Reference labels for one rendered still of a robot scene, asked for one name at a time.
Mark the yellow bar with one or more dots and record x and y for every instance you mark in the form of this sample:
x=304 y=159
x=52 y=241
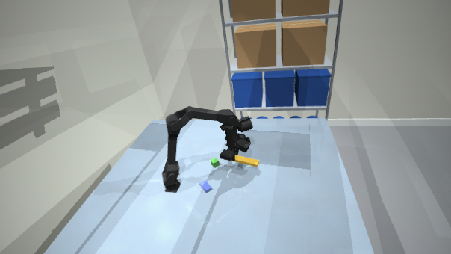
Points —
x=247 y=161

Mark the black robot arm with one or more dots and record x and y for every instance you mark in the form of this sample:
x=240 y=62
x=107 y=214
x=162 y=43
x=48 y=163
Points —
x=230 y=124

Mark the green block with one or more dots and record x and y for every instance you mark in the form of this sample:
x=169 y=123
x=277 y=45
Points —
x=215 y=162

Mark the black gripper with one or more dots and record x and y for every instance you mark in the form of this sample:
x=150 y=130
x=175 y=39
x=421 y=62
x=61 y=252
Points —
x=230 y=153

